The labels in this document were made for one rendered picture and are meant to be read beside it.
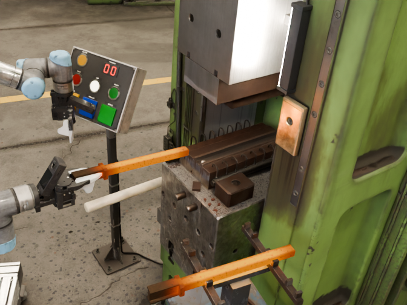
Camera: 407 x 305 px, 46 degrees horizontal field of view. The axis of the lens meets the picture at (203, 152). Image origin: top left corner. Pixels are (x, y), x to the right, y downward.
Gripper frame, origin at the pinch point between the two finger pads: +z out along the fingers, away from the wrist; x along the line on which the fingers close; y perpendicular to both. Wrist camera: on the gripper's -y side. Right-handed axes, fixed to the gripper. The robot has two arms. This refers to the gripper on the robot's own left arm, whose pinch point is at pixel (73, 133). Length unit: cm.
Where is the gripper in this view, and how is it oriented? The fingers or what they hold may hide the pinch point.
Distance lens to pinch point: 205.1
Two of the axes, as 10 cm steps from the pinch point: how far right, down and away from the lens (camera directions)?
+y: -9.9, 0.3, -1.6
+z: -0.7, 8.2, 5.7
